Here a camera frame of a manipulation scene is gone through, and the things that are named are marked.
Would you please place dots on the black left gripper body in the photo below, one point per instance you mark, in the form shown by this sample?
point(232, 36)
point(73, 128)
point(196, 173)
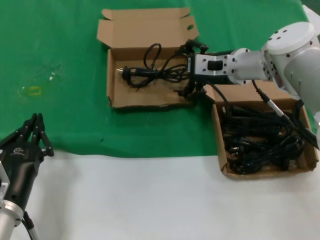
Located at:
point(21, 165)

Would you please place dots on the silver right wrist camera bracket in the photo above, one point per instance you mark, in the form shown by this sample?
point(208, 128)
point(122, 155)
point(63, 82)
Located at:
point(212, 65)

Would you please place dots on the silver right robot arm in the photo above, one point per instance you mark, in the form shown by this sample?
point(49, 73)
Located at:
point(287, 55)

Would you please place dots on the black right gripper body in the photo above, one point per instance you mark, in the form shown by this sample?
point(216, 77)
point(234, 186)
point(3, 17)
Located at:
point(212, 79)

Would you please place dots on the open brown cardboard box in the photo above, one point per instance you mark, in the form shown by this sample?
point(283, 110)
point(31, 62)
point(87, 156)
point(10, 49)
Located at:
point(140, 30)
point(245, 92)

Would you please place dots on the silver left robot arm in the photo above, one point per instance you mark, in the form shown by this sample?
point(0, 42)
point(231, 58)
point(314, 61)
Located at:
point(6, 220)

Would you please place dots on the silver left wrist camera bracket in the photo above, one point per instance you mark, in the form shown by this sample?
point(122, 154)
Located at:
point(3, 186)

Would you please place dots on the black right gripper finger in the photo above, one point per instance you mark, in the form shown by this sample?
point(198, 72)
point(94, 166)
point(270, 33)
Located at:
point(197, 45)
point(191, 92)

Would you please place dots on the green table cloth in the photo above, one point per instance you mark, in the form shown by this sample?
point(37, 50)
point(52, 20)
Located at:
point(62, 37)

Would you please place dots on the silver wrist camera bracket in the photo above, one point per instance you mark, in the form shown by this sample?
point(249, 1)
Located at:
point(212, 65)
point(3, 186)

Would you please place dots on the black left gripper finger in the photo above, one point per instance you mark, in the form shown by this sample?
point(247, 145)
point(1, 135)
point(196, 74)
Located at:
point(25, 130)
point(44, 142)

